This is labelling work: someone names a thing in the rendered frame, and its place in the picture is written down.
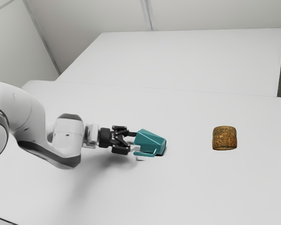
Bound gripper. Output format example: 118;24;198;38
99;125;141;155

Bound brown cork-textured block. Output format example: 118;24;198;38
212;125;238;151

